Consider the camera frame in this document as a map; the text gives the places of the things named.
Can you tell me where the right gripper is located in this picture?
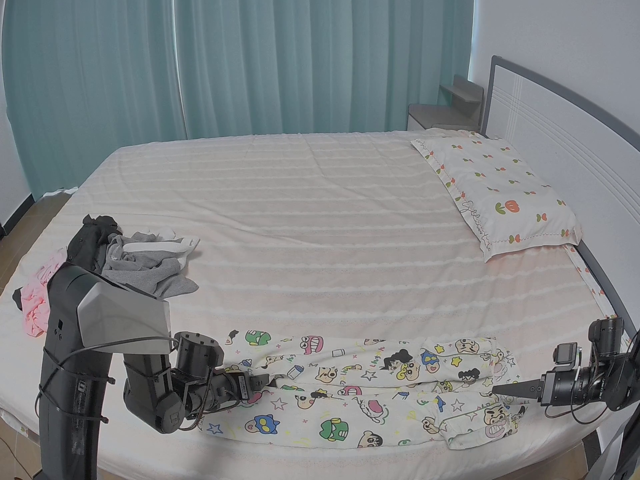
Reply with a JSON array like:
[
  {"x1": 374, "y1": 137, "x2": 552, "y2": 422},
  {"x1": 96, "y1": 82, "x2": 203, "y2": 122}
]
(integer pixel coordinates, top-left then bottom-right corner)
[{"x1": 539, "y1": 369, "x2": 583, "y2": 407}]

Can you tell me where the bed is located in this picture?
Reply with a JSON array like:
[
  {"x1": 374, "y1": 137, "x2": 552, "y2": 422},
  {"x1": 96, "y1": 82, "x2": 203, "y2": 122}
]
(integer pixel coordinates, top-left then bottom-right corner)
[{"x1": 0, "y1": 54, "x2": 640, "y2": 474}]

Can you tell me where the blue-green curtain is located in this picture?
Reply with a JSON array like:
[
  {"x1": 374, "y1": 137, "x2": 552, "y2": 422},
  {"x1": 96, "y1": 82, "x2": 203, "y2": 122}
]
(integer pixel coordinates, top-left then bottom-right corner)
[
  {"x1": 172, "y1": 0, "x2": 476, "y2": 134},
  {"x1": 2, "y1": 0, "x2": 188, "y2": 201}
]

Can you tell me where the pink garment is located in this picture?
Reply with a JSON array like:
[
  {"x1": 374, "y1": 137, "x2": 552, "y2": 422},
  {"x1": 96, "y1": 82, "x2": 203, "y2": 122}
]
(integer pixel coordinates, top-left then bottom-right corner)
[{"x1": 20, "y1": 248, "x2": 68, "y2": 338}]

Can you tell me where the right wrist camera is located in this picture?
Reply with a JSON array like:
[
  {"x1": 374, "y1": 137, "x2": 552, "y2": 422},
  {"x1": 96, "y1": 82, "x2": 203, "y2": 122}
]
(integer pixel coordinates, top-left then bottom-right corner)
[{"x1": 552, "y1": 343, "x2": 584, "y2": 372}]

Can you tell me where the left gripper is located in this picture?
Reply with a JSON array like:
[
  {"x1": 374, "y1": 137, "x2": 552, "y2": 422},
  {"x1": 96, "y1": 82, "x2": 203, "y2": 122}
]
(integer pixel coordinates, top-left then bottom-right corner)
[{"x1": 234, "y1": 370, "x2": 273, "y2": 405}]

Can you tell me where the grey bedside table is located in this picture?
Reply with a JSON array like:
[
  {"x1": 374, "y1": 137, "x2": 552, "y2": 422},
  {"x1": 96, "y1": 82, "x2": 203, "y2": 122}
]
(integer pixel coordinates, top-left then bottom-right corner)
[{"x1": 407, "y1": 73, "x2": 485, "y2": 131}]

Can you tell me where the white printed pillow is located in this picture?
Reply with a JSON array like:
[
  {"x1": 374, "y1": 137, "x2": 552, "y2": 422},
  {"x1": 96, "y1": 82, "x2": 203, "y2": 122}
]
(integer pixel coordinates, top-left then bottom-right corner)
[{"x1": 410, "y1": 127, "x2": 583, "y2": 263}]

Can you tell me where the white printed pyjama top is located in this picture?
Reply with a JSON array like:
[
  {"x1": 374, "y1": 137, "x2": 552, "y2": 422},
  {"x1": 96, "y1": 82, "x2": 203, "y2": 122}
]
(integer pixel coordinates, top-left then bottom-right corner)
[{"x1": 197, "y1": 328, "x2": 518, "y2": 451}]

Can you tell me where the black cable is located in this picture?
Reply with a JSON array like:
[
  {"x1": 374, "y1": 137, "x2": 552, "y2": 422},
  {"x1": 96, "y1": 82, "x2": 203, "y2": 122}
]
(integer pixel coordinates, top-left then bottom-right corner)
[
  {"x1": 542, "y1": 402, "x2": 608, "y2": 425},
  {"x1": 180, "y1": 395, "x2": 223, "y2": 431}
]

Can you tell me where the black garment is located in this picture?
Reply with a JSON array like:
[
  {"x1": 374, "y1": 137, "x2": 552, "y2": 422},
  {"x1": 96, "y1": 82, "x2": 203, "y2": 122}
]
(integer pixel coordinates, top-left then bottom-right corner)
[{"x1": 66, "y1": 213, "x2": 125, "y2": 271}]

